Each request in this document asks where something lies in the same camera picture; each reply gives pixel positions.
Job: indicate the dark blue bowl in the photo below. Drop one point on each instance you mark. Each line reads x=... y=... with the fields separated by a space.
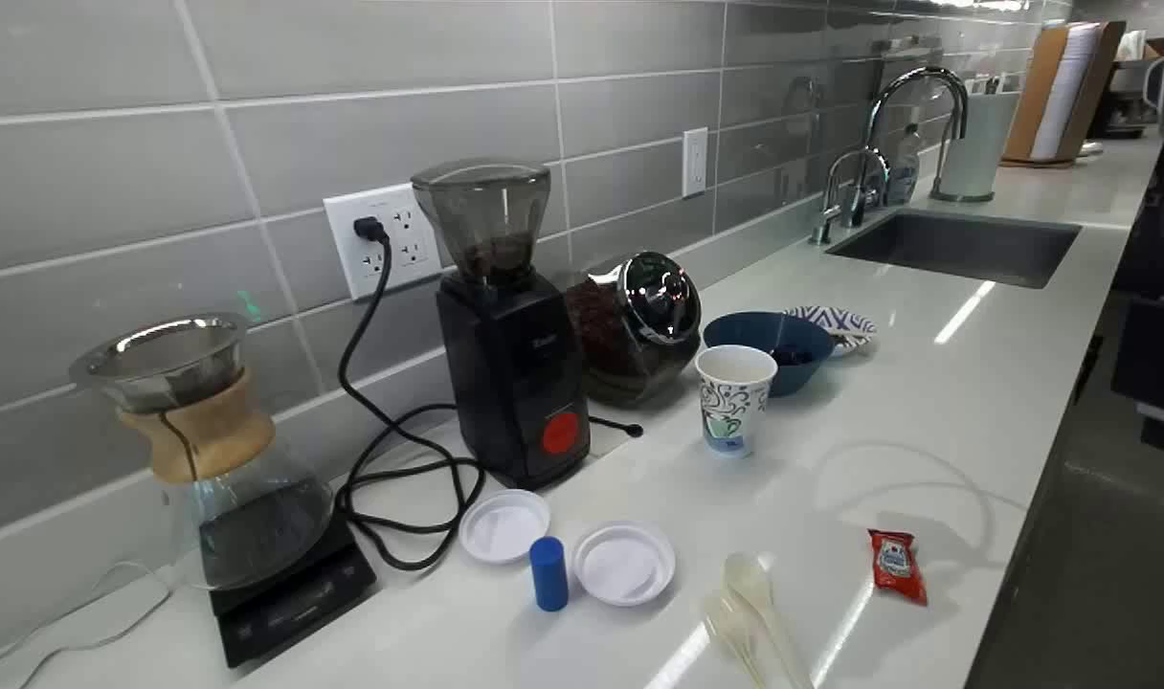
x=793 y=341

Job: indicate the glass pour-over coffee carafe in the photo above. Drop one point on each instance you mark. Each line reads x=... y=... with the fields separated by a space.
x=188 y=393

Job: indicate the white plastic spoon lower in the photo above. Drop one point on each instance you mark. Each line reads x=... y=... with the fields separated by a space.
x=734 y=636

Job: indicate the white plastic lid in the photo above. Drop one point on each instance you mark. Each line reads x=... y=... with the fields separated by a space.
x=625 y=565
x=503 y=524

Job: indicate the patterned paper cup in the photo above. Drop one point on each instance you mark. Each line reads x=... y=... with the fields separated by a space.
x=734 y=393

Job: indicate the small blue cylinder cap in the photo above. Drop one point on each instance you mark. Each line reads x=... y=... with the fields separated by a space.
x=550 y=570

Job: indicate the red ketchup packet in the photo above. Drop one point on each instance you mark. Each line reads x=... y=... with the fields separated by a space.
x=892 y=565

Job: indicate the black digital coffee scale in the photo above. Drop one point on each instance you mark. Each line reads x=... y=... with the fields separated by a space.
x=279 y=609

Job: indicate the white plastic lid right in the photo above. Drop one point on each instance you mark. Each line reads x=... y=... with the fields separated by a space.
x=625 y=565

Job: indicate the dark undermount sink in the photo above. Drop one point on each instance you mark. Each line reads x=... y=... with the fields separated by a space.
x=975 y=246

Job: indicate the chrome kitchen faucet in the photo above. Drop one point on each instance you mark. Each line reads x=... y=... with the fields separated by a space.
x=898 y=131

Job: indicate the blue patterned plate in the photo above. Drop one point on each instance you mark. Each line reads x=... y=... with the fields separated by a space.
x=847 y=331

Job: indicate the white plastic spoon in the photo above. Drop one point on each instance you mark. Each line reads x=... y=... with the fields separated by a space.
x=757 y=592
x=734 y=636

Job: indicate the white wall light switch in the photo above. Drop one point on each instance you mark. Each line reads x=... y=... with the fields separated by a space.
x=694 y=163

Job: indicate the small chrome side tap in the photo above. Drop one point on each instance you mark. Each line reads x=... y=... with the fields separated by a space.
x=853 y=187

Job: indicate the black coffee grinder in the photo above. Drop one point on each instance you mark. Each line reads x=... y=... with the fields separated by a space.
x=507 y=333

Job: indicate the white plastic spoon upper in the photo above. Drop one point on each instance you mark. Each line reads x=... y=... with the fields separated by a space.
x=757 y=592

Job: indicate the white plastic lid left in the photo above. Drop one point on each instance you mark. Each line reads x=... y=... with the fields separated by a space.
x=503 y=524

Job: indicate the white wall power outlet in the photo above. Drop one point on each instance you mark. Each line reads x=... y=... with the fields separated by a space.
x=384 y=238

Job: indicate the pale green canister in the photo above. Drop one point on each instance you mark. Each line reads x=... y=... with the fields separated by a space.
x=966 y=163

